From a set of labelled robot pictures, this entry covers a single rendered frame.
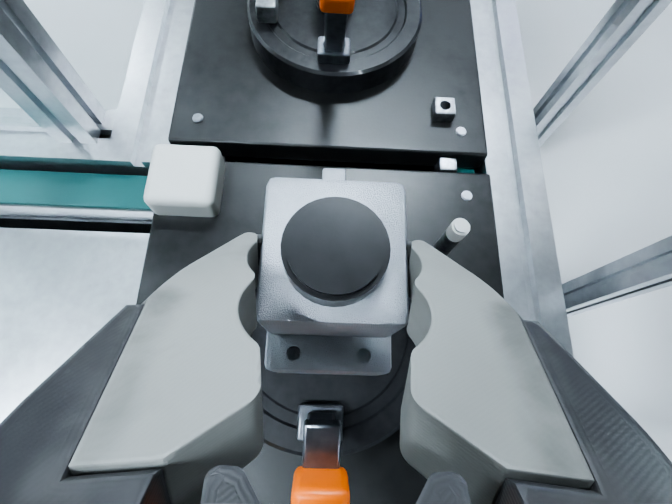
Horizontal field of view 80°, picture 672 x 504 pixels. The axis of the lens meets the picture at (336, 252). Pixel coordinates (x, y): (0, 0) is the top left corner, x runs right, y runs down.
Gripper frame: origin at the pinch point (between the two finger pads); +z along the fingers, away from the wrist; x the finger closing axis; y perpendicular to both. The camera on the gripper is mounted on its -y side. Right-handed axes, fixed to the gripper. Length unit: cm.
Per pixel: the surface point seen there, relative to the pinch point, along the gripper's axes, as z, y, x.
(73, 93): 18.3, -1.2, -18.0
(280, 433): 2.8, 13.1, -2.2
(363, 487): 2.1, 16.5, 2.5
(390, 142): 19.2, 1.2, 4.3
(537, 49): 42.9, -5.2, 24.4
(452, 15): 29.1, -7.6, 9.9
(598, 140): 33.5, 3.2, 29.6
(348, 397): 4.3, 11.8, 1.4
